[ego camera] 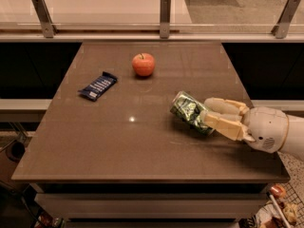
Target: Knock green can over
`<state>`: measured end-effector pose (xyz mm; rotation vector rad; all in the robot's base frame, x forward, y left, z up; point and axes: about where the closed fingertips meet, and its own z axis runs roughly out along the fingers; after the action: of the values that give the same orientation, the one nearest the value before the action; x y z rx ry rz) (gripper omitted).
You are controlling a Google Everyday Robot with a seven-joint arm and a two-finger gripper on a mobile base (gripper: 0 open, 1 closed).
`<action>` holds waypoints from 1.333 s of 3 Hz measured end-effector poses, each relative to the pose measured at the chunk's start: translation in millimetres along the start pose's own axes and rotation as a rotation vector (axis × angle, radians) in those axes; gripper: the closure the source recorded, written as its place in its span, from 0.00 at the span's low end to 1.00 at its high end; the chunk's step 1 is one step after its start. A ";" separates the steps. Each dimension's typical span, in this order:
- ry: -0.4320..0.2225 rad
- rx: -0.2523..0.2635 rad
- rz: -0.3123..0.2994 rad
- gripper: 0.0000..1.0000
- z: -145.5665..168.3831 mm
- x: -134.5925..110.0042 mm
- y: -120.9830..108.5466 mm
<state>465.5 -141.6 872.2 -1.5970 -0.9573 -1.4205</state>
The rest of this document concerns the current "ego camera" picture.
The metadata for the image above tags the right metal railing bracket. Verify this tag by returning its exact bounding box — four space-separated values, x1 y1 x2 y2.
271 0 301 39

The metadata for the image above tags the green soda can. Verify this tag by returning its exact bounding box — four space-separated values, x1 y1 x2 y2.
170 91 214 136

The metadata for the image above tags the blue snack bar wrapper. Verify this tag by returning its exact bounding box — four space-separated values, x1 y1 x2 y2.
79 71 118 102

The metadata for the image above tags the left metal railing bracket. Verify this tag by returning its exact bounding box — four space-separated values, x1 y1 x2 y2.
31 0 57 38

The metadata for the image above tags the metal railing bracket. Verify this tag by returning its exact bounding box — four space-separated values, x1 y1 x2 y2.
271 0 301 39
31 0 57 38
160 0 171 39

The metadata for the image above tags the dark round bin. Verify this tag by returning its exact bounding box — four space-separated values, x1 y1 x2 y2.
6 142 25 162

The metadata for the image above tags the red apple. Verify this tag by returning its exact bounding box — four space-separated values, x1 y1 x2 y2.
132 53 155 77

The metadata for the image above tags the wire basket with snacks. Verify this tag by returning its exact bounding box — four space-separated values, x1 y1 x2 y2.
248 183 304 228

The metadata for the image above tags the grey table drawer front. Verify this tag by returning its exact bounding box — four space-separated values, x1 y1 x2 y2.
35 194 267 219

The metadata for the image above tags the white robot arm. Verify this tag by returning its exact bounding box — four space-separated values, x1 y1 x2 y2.
199 98 304 161

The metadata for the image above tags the middle metal railing bracket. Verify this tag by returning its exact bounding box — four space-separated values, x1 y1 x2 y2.
160 0 171 39

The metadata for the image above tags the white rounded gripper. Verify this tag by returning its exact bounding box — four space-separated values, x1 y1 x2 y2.
199 98 289 153

